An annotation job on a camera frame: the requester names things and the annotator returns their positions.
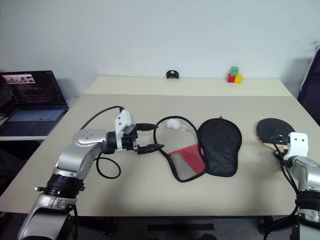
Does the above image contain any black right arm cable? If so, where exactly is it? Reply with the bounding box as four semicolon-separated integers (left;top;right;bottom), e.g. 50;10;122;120
262;134;305;240

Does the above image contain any black table underframe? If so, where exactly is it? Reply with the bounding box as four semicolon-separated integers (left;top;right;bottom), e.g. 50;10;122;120
72;215;276;240

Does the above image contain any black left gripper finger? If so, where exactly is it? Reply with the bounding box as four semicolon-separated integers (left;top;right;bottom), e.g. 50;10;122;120
136;143;165;155
135;123;159;132

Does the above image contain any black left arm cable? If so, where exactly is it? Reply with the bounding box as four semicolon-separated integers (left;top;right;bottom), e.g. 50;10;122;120
81;105;125;179

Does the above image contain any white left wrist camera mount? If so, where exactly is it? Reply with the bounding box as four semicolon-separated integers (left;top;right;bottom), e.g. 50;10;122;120
114;109;138;153

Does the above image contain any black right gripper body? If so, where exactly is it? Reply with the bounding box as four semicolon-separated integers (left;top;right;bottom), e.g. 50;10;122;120
272;149;288;161

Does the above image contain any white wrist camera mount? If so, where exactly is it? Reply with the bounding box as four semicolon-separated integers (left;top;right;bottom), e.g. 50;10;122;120
114;109;138;153
285;132;309;159

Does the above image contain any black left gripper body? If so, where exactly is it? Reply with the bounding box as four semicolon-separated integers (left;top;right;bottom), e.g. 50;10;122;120
121;128;140;152

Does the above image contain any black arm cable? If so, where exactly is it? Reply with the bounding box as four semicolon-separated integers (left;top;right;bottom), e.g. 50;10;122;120
81;105;125;179
262;134;305;240

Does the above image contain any open dark laptop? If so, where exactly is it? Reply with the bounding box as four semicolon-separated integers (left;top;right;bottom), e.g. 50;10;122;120
0;70;70;137

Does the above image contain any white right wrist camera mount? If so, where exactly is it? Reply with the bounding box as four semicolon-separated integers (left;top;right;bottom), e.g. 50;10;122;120
285;132;309;159

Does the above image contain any black table tennis paddle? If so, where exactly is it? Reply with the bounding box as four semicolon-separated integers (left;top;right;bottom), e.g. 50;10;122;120
255;117;297;153

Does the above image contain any black red mesh paddle case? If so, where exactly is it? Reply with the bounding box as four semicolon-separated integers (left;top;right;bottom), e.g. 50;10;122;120
152;115;243;183

